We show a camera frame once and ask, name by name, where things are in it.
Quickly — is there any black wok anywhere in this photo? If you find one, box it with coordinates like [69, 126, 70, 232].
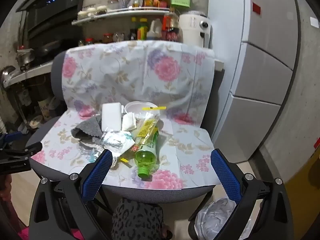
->
[33, 40, 61, 57]

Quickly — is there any row of small spice jars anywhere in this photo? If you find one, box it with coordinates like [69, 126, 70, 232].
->
[78, 32, 125, 46]

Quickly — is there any ceramic jar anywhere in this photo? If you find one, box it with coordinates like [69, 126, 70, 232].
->
[37, 96, 59, 119]

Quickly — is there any white corner shelf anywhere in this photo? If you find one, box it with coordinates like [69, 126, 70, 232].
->
[72, 7, 173, 26]

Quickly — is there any clear plastic package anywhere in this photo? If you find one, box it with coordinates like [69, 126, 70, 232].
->
[79, 141, 118, 172]

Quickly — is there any green plastic bottle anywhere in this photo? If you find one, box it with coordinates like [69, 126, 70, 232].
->
[134, 126, 160, 179]

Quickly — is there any white plastic jug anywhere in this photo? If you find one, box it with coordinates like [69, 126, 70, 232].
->
[146, 19, 162, 41]

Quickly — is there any row of white lidded jars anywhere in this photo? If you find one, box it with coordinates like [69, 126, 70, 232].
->
[77, 5, 108, 19]

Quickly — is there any yellow panel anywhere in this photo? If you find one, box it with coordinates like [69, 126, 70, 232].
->
[285, 152, 320, 222]

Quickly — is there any crumpled plastic wrapper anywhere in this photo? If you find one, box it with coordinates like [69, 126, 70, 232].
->
[99, 131, 136, 157]

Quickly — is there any bin with white liner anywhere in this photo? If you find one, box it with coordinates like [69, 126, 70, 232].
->
[187, 197, 253, 240]

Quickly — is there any red labelled bottle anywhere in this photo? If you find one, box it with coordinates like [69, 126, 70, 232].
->
[162, 7, 179, 41]

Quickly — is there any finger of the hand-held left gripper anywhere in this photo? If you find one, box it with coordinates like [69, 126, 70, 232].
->
[0, 131, 24, 147]
[0, 142, 43, 173]

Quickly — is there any person's left forearm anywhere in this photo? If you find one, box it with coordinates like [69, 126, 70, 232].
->
[0, 174, 18, 240]

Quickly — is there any steel pot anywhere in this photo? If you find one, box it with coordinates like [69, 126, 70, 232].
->
[16, 49, 35, 67]

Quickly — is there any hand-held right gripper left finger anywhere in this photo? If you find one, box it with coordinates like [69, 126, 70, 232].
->
[28, 149, 113, 240]

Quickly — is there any floral cloth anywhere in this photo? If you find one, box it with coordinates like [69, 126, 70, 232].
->
[31, 41, 215, 189]

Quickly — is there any white carton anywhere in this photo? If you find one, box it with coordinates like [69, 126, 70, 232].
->
[101, 102, 122, 132]

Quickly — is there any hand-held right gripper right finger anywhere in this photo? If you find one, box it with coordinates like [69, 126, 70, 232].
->
[211, 148, 294, 240]

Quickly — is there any white bowl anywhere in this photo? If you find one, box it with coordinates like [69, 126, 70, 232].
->
[124, 101, 158, 117]

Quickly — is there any person's leopard print leg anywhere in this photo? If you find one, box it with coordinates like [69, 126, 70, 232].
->
[111, 197, 165, 240]

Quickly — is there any clear bag with yellow strip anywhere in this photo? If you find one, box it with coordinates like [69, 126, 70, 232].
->
[132, 106, 167, 140]

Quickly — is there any white rice cooker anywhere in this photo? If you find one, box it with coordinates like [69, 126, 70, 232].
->
[178, 11, 212, 49]

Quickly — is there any kitchen counter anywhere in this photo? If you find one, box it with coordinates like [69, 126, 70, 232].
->
[7, 59, 54, 86]

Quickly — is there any grey office chair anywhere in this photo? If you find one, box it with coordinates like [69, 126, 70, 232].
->
[25, 47, 216, 220]

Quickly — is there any grey and white dishcloth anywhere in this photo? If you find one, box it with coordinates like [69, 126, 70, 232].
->
[71, 115, 104, 140]

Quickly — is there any white refrigerator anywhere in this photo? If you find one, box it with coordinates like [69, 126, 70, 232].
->
[207, 0, 301, 161]

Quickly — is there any green and yellow bottle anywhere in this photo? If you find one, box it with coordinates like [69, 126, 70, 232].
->
[137, 17, 148, 41]

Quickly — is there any black range hood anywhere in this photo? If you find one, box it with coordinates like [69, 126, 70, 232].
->
[16, 0, 87, 38]

